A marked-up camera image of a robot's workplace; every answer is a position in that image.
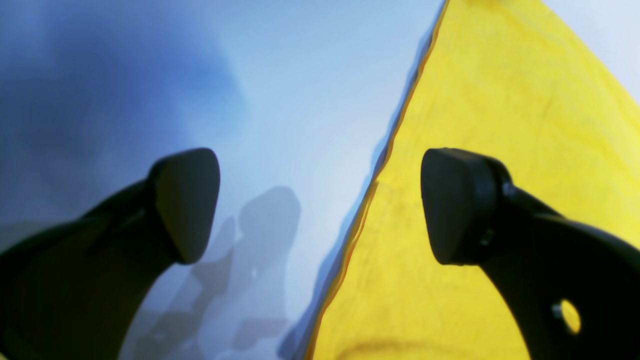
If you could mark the yellow t-shirt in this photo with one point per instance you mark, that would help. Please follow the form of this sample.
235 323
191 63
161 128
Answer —
510 80

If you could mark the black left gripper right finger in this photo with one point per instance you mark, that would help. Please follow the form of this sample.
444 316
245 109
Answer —
573 290

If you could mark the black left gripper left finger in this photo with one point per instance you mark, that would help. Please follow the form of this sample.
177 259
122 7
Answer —
70 292

